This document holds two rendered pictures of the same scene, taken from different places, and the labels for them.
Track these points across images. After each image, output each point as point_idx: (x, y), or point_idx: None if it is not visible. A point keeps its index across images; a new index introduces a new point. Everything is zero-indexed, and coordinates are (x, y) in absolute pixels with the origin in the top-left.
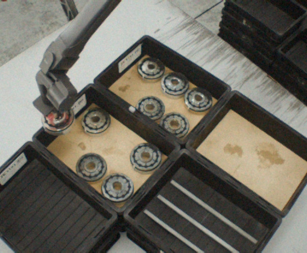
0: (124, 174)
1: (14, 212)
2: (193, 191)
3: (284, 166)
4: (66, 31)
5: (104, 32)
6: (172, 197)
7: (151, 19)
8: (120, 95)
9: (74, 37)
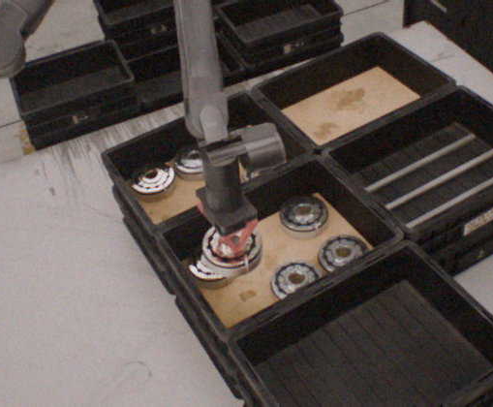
0: (326, 240)
1: None
2: (373, 182)
3: (369, 90)
4: (193, 64)
5: (3, 260)
6: None
7: (23, 192)
8: None
9: (211, 56)
